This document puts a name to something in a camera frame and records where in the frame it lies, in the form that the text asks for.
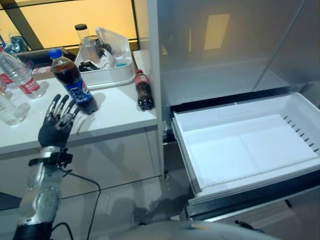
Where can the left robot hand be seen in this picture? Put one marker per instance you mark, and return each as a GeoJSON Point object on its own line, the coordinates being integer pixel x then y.
{"type": "Point", "coordinates": [53, 130]}

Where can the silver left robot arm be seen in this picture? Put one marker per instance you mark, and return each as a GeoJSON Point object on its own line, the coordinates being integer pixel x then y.
{"type": "Point", "coordinates": [41, 190]}

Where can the silver refrigerator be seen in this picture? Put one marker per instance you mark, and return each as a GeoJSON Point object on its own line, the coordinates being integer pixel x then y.
{"type": "Point", "coordinates": [232, 100]}

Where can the white refrigerator drawer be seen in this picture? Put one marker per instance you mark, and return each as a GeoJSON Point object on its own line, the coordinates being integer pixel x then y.
{"type": "Point", "coordinates": [247, 145]}

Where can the white counter cabinet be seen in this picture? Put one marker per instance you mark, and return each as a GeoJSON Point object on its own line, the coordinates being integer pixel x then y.
{"type": "Point", "coordinates": [80, 140]}

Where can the clear water bottle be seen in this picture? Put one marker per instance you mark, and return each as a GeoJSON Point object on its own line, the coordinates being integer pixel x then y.
{"type": "Point", "coordinates": [7, 110]}

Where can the Pepsi cola bottle blue cap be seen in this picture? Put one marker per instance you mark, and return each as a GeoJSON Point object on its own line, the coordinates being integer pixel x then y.
{"type": "Point", "coordinates": [75, 85]}

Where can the water bottle red label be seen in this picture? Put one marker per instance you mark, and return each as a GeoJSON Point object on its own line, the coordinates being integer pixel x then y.
{"type": "Point", "coordinates": [18, 75]}

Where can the brown cardboard box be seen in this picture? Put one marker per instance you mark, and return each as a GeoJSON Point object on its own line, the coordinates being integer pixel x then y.
{"type": "Point", "coordinates": [42, 62]}

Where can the white plastic tray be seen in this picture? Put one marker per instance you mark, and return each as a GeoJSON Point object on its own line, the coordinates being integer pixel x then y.
{"type": "Point", "coordinates": [110, 65]}

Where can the clear plastic glass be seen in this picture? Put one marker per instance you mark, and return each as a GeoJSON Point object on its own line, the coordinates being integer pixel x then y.
{"type": "Point", "coordinates": [90, 51]}

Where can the teal crumpled bag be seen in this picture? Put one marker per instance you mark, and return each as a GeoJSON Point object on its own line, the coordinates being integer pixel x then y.
{"type": "Point", "coordinates": [15, 45]}

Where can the Coca-Cola bottle red cap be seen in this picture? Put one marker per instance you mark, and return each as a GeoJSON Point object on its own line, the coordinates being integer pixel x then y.
{"type": "Point", "coordinates": [143, 91]}

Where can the clear jar black lid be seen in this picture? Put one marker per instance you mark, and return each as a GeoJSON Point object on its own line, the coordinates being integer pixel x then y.
{"type": "Point", "coordinates": [83, 33]}

